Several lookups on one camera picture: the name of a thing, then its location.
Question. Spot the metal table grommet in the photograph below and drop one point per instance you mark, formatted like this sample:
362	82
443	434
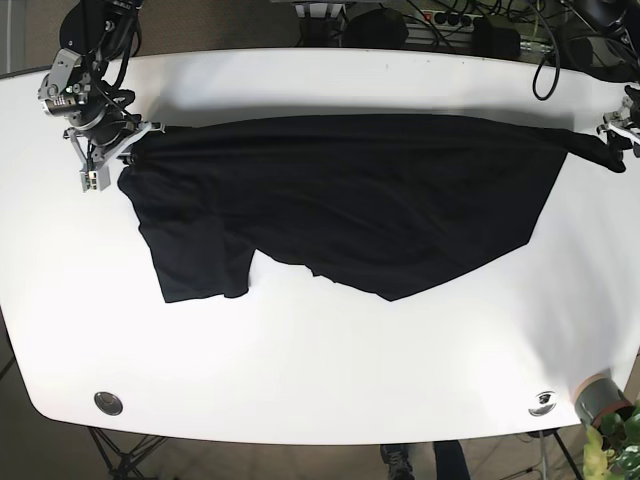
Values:
543	403
108	403

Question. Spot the green potted plant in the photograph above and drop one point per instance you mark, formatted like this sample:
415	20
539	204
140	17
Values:
612	450

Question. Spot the grey plant pot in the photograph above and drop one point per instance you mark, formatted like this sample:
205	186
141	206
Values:
598	396

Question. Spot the person's dark shoes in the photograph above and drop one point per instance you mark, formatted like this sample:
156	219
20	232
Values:
396	458

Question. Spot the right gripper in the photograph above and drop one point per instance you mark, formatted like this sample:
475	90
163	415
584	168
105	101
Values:
100	130

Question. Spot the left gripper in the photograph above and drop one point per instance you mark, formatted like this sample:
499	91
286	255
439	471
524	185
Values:
621	127

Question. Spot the left metal table grommet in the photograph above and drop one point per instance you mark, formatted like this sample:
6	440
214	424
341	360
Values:
108	403

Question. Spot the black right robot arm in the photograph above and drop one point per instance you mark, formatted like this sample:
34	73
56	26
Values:
107	34

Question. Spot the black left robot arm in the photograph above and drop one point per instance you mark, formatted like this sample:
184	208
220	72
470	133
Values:
601	40

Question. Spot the right metal table grommet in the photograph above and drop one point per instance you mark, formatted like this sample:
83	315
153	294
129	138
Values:
543	403

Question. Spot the plain black T-shirt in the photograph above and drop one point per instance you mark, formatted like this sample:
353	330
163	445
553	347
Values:
391	205

